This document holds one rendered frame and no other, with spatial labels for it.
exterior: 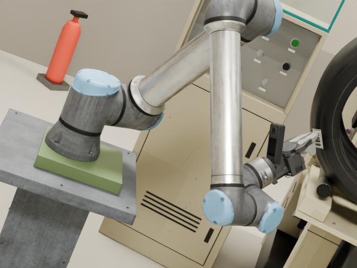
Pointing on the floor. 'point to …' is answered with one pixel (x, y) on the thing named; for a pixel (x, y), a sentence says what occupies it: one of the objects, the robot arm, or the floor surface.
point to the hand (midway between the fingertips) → (313, 133)
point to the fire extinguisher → (62, 54)
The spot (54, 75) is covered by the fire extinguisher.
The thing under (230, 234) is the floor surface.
